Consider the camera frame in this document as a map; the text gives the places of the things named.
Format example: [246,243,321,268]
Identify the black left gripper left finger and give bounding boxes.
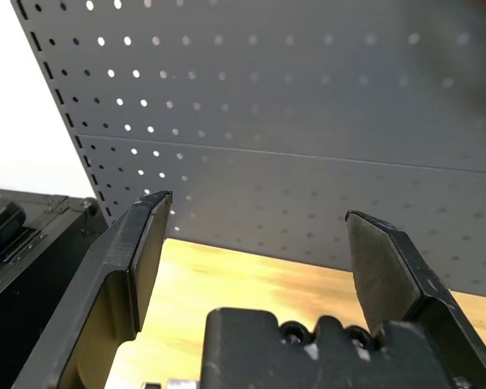
[11,190,173,389]

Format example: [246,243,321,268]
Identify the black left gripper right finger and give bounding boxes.
[344,209,486,389]

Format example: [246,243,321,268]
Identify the black equipment flight case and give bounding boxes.
[0,186,110,389]

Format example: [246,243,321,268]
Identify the grey metal pegboard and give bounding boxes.
[10,0,486,301]

